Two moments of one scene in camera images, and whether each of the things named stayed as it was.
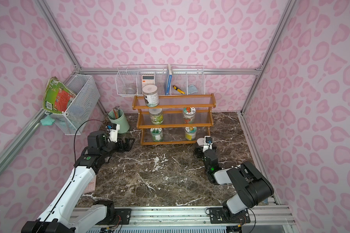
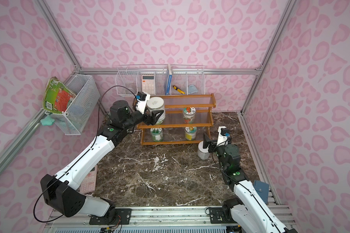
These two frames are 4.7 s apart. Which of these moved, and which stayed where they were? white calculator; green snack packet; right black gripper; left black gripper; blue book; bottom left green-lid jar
Moved: left black gripper; right black gripper
Stayed: green snack packet; white calculator; bottom left green-lid jar; blue book
